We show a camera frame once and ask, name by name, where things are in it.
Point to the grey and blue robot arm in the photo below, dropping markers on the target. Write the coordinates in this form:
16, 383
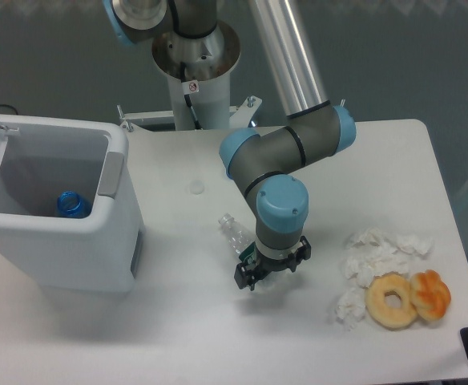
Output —
261, 166

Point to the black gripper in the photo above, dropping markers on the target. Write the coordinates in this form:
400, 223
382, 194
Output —
267, 260

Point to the blue plastic bottle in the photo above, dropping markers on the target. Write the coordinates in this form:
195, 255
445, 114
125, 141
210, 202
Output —
70, 204

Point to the small crumpled white tissue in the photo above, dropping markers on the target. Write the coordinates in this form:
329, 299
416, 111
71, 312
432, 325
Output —
350, 308

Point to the large crumpled white tissue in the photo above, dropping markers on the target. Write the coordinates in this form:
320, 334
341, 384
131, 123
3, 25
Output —
373, 253

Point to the orange twisted bread roll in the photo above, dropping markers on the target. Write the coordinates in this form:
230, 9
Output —
430, 295

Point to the ring doughnut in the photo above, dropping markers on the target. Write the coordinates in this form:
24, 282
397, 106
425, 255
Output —
388, 302

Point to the white bottle cap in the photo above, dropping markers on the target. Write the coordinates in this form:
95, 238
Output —
196, 187

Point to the clear green-label plastic bottle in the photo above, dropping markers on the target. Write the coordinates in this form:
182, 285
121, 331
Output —
240, 238

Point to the white trash bin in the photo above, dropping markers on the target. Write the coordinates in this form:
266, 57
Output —
40, 158

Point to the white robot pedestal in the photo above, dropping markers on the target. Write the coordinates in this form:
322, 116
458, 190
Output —
198, 73

